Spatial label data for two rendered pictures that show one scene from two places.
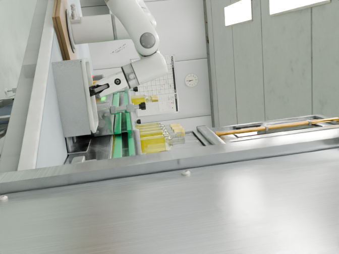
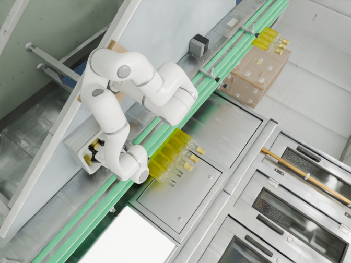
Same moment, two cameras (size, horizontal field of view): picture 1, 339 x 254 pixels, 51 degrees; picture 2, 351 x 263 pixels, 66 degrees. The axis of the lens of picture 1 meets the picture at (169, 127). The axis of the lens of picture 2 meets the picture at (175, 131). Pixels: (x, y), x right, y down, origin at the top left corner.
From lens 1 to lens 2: 135 cm
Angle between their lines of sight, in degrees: 55
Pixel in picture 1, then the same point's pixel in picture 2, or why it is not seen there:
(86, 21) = (124, 86)
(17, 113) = (34, 165)
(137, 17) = (110, 164)
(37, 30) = not seen: hidden behind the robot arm
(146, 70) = not seen: hidden behind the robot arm
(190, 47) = not seen: outside the picture
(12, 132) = (25, 179)
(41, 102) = (34, 181)
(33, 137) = (18, 205)
